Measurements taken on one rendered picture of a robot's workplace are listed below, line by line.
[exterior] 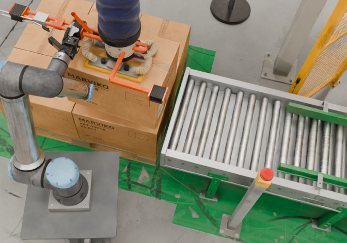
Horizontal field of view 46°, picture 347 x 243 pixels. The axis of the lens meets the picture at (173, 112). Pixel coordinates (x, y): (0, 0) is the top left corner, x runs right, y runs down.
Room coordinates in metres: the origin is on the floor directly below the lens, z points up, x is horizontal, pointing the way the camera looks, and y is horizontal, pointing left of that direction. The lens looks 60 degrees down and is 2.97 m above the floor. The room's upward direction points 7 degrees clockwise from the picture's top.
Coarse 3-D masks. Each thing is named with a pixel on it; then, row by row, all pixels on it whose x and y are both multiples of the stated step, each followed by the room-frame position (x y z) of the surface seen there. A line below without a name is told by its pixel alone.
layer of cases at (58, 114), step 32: (64, 0) 2.30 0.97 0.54; (32, 32) 1.95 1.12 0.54; (64, 32) 1.98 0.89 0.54; (160, 32) 2.09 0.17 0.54; (32, 64) 1.65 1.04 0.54; (0, 96) 1.38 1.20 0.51; (32, 96) 1.39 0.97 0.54; (64, 128) 1.32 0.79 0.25; (96, 128) 1.28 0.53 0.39; (128, 128) 1.25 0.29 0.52; (160, 128) 1.31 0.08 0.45
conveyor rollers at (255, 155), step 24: (216, 96) 1.57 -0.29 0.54; (240, 96) 1.58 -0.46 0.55; (192, 120) 1.35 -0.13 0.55; (264, 120) 1.42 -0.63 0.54; (288, 120) 1.44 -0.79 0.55; (312, 120) 1.46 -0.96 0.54; (216, 144) 1.19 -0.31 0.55; (240, 144) 1.22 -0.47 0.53; (288, 144) 1.25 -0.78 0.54; (312, 144) 1.27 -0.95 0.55; (336, 144) 1.30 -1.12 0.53; (312, 168) 1.10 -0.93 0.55; (336, 168) 1.12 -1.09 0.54
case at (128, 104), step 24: (96, 24) 1.64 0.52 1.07; (96, 48) 1.46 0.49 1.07; (168, 48) 1.52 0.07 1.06; (72, 72) 1.30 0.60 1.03; (96, 72) 1.29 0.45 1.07; (168, 72) 1.37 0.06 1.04; (96, 96) 1.27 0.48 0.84; (120, 96) 1.24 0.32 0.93; (144, 96) 1.20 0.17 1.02; (144, 120) 1.20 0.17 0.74
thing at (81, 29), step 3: (72, 21) 1.50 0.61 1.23; (75, 21) 1.52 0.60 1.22; (84, 21) 1.52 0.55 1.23; (69, 24) 1.48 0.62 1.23; (75, 24) 1.49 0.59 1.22; (78, 24) 1.50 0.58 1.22; (78, 27) 1.47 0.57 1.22; (81, 27) 1.48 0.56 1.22; (81, 30) 1.45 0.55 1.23; (84, 30) 1.47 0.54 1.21; (75, 33) 1.43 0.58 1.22; (78, 33) 1.43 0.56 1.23; (81, 33) 1.43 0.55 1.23; (69, 36) 1.44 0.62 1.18; (75, 36) 1.43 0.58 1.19; (78, 36) 1.43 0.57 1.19; (81, 36) 1.43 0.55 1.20
